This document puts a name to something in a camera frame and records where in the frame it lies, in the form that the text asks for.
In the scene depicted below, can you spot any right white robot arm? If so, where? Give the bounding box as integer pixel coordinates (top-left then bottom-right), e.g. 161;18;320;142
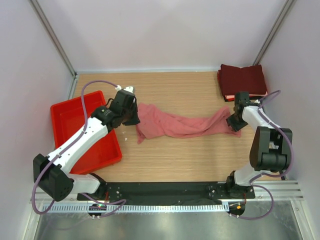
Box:
225;91;294;198

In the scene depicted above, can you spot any aluminium frame post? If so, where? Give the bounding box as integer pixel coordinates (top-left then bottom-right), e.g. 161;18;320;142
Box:
28;0;77;78
252;0;297;66

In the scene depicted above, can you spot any pink folded shirt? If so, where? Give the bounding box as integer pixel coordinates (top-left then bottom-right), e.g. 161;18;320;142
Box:
224;91;269;101

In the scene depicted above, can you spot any dark red folded shirt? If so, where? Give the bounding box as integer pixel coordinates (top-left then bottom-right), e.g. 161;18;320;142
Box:
219;64;267;95

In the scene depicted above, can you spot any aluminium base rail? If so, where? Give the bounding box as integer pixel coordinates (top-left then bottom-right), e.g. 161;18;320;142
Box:
35;180;304;203

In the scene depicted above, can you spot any right aluminium frame post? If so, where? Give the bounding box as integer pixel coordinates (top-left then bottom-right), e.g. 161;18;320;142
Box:
252;0;297;66

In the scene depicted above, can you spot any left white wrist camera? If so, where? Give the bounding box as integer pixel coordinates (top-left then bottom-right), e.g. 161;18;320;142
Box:
115;85;135;95

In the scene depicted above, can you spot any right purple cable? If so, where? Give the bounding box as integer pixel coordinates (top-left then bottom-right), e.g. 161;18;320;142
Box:
234;89;296;221

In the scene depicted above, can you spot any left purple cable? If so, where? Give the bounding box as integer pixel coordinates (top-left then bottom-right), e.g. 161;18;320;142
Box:
31;79;128;217

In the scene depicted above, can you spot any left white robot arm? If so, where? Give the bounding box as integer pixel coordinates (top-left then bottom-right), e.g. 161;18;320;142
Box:
33;86;140;202

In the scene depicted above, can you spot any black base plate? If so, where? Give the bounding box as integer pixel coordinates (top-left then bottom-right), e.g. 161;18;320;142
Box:
90;181;255;206

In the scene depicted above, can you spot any purple cable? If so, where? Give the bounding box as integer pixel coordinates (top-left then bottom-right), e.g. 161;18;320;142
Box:
31;79;128;217
234;89;296;221

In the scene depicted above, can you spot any slotted cable duct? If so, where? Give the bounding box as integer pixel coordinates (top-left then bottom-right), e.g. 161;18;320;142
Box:
48;202;229;214

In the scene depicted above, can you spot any red plastic tray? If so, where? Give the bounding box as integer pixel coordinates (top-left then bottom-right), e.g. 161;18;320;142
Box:
50;90;123;175

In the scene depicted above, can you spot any left aluminium frame post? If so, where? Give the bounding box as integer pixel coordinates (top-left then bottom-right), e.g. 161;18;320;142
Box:
28;0;77;78

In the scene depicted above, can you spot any pink t shirt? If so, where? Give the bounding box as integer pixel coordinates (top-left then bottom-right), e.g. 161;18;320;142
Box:
136;103;242;144

